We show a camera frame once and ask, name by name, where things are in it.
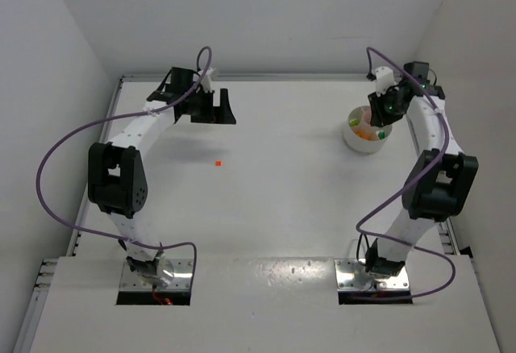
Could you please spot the white divided bowl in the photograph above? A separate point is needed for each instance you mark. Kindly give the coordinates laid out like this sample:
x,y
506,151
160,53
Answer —
x,y
355,142

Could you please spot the metal base plate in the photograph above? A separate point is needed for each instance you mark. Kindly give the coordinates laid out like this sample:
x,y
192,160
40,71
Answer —
x,y
351,277
166,275

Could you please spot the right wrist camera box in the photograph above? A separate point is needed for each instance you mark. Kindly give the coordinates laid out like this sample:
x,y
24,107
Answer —
x,y
384,79

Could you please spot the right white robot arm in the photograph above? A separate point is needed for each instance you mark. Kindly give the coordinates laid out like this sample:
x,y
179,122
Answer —
x,y
439,183

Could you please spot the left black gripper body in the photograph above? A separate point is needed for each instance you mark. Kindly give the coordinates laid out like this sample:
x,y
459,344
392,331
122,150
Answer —
x,y
215,115

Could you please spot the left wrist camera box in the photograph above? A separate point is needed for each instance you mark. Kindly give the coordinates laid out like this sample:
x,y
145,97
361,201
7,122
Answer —
x,y
207,81

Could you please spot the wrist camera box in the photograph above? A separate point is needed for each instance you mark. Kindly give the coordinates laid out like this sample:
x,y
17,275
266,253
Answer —
x,y
207,81
384,79

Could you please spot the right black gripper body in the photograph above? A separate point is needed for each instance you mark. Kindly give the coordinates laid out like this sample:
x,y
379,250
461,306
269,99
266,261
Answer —
x,y
379,107

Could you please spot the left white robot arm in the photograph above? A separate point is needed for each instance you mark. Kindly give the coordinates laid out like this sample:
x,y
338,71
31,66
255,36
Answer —
x,y
117,183

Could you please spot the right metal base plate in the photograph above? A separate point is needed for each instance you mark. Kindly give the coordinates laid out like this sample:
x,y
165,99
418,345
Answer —
x,y
351,277

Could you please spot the yellow-orange legos in bowl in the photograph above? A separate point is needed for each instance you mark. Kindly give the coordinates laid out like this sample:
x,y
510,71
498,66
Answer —
x,y
367,134

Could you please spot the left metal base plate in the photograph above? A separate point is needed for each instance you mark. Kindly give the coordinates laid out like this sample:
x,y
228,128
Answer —
x,y
166,275

